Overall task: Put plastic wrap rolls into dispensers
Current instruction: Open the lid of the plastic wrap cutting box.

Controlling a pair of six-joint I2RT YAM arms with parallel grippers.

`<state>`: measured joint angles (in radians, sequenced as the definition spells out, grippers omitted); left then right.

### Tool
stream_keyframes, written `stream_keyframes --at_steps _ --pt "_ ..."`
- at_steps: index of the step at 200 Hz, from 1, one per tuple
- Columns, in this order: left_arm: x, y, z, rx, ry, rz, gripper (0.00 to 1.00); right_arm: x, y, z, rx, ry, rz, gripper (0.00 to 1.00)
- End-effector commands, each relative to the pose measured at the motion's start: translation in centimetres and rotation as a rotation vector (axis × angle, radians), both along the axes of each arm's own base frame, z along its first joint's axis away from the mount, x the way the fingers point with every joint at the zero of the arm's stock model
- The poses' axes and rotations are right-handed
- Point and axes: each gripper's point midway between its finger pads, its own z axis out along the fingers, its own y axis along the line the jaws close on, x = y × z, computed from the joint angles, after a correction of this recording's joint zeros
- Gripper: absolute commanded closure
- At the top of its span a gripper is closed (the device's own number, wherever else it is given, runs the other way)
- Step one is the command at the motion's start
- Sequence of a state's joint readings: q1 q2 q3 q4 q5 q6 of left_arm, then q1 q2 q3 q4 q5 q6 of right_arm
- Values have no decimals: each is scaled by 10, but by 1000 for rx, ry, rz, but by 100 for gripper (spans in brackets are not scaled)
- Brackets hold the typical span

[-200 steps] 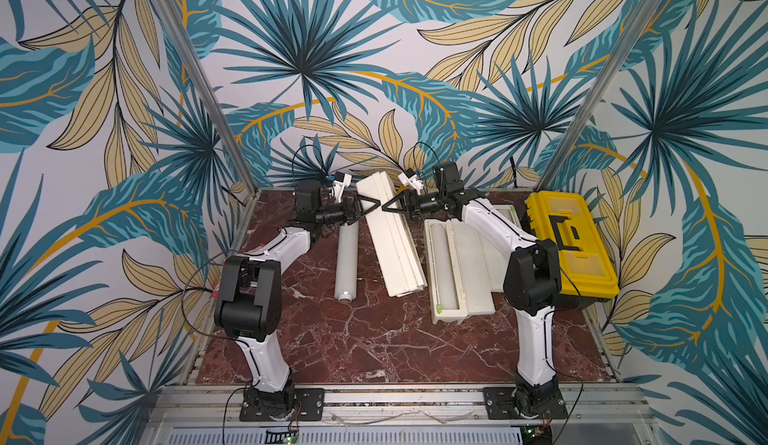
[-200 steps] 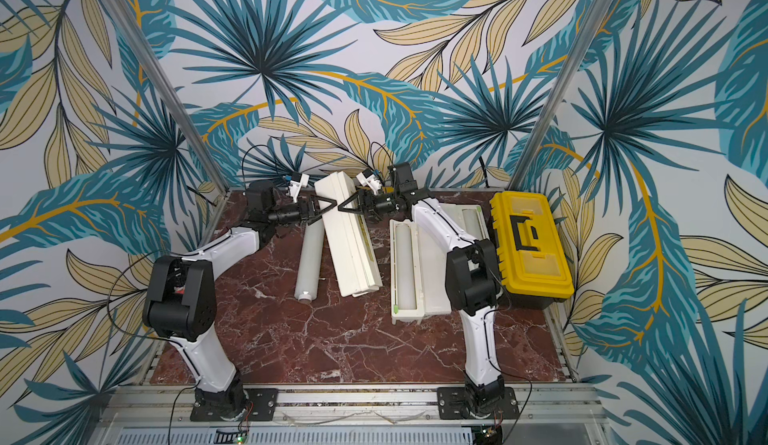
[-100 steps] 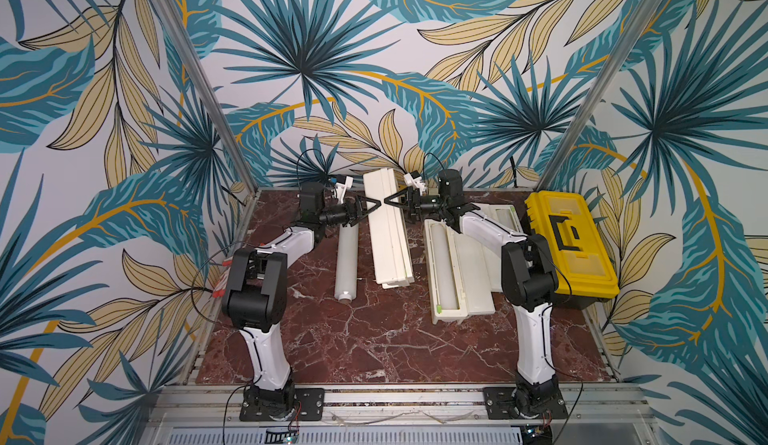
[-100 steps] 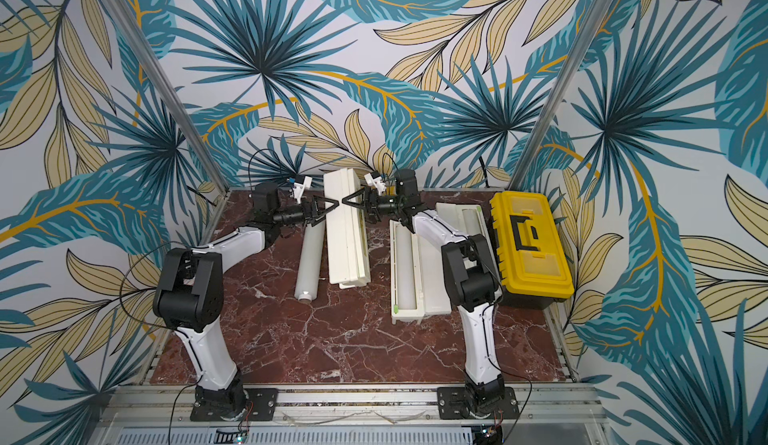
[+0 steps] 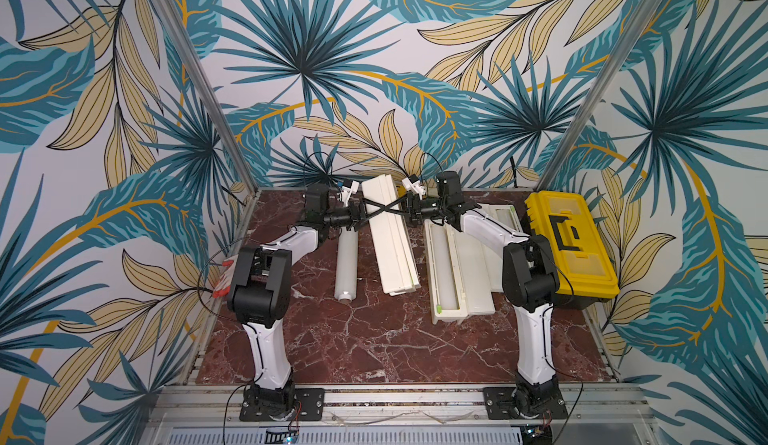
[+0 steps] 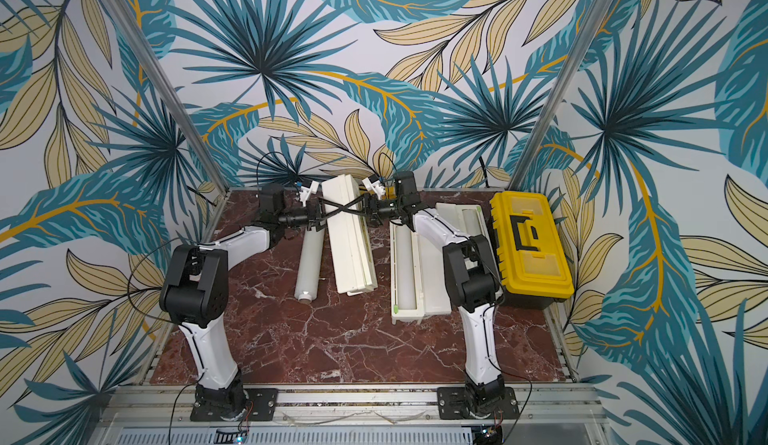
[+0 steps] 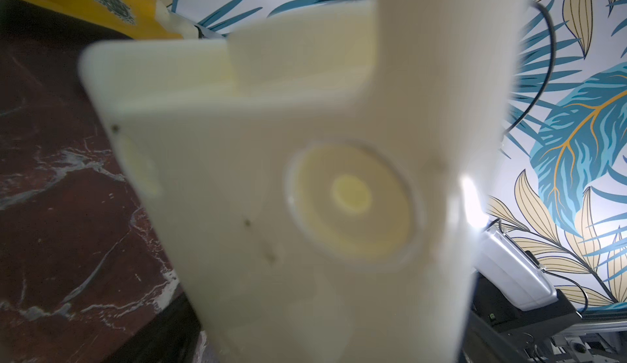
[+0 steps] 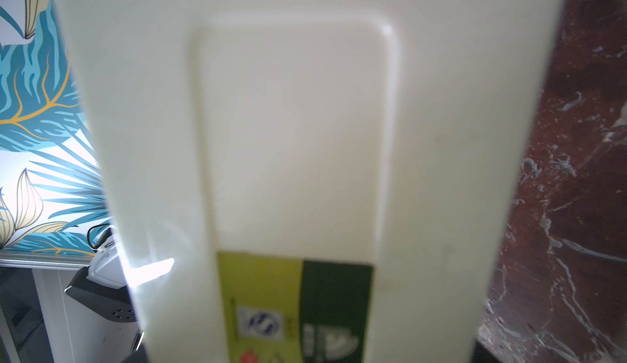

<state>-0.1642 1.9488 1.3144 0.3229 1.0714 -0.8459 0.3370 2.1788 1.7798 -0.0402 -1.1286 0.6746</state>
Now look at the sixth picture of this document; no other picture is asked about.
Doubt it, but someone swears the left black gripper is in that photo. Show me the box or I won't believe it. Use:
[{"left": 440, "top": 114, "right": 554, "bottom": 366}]
[{"left": 279, "top": 196, "right": 345, "bottom": 232}]

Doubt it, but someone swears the white dispenser box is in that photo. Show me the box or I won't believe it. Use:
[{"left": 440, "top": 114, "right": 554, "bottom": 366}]
[
  {"left": 418, "top": 236, "right": 451, "bottom": 317},
  {"left": 321, "top": 174, "right": 377, "bottom": 296}
]

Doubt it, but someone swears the thick wrap roll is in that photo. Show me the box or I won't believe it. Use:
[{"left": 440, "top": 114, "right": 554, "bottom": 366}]
[{"left": 294, "top": 229, "right": 325, "bottom": 303}]

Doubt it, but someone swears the dispenser tray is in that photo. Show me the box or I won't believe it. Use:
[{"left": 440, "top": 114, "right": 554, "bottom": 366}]
[{"left": 390, "top": 224, "right": 425, "bottom": 325}]

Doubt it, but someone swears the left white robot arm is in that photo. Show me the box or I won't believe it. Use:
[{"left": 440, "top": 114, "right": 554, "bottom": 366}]
[{"left": 159, "top": 184, "right": 365, "bottom": 393}]

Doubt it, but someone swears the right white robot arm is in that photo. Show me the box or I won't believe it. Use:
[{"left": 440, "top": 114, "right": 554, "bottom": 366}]
[{"left": 319, "top": 171, "right": 504, "bottom": 389}]

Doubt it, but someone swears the yellow black toolbox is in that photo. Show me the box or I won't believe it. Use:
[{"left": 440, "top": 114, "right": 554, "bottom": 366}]
[{"left": 490, "top": 191, "right": 575, "bottom": 310}]

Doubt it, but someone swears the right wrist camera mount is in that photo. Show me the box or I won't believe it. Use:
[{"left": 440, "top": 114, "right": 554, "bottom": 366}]
[{"left": 362, "top": 175, "right": 387, "bottom": 200}]

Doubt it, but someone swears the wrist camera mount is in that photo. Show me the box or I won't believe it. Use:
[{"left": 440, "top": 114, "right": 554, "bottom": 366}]
[
  {"left": 298, "top": 181, "right": 320, "bottom": 207},
  {"left": 362, "top": 175, "right": 387, "bottom": 200}
]

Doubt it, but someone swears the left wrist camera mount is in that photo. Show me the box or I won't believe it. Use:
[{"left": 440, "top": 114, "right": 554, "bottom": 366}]
[{"left": 298, "top": 181, "right": 320, "bottom": 207}]

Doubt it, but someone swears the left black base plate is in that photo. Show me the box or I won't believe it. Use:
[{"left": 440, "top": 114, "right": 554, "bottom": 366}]
[{"left": 190, "top": 387, "right": 278, "bottom": 422}]

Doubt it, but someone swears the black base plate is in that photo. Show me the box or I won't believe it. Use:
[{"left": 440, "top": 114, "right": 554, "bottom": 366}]
[
  {"left": 190, "top": 387, "right": 278, "bottom": 422},
  {"left": 436, "top": 384, "right": 522, "bottom": 420}
]

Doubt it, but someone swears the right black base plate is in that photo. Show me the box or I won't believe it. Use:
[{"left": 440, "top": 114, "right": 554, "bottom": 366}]
[{"left": 436, "top": 384, "right": 522, "bottom": 420}]

